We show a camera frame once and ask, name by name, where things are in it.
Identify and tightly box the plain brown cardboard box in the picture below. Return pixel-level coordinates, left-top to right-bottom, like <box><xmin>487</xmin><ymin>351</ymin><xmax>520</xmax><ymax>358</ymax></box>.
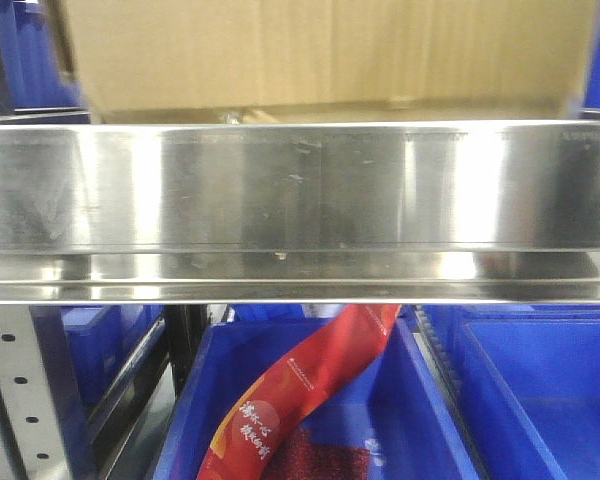
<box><xmin>45</xmin><ymin>1</ymin><xmax>600</xmax><ymax>123</ymax></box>

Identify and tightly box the stainless steel shelf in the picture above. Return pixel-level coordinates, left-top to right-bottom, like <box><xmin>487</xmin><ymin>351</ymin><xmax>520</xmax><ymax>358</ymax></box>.
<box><xmin>0</xmin><ymin>120</ymin><xmax>600</xmax><ymax>304</ymax></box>

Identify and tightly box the perforated metal shelf upright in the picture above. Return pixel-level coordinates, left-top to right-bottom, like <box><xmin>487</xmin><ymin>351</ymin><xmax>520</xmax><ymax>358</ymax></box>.
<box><xmin>0</xmin><ymin>305</ymin><xmax>98</xmax><ymax>479</ymax></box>

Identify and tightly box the blue bin centre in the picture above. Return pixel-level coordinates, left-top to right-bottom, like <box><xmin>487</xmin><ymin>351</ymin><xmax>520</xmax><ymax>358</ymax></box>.
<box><xmin>154</xmin><ymin>316</ymin><xmax>477</xmax><ymax>479</ymax></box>

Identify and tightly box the red printed snack bag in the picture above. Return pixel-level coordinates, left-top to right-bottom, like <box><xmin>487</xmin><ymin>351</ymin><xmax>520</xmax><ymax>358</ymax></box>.
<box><xmin>196</xmin><ymin>304</ymin><xmax>401</xmax><ymax>479</ymax></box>

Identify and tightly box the blue bin lower left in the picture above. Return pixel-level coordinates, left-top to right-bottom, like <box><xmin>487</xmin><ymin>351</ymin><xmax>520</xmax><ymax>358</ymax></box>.
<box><xmin>60</xmin><ymin>304</ymin><xmax>164</xmax><ymax>405</ymax></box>

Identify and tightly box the blue bin upper left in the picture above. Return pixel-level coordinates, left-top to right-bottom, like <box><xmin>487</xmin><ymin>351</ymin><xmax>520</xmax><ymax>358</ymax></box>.
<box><xmin>0</xmin><ymin>1</ymin><xmax>81</xmax><ymax>109</ymax></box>

